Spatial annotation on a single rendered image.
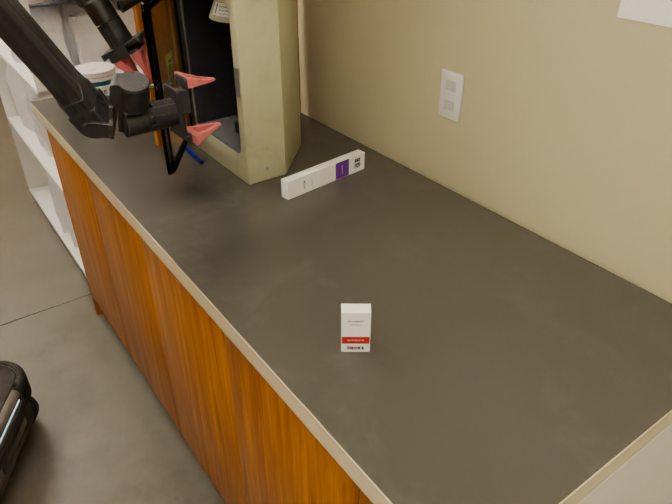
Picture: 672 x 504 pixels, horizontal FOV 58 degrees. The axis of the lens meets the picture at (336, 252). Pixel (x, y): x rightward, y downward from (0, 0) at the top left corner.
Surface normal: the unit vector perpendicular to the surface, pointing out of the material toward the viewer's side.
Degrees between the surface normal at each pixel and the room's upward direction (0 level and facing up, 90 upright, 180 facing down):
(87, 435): 0
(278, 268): 0
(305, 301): 0
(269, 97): 90
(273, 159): 90
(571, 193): 90
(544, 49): 90
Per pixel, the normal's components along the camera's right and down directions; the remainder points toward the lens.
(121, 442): 0.00, -0.84
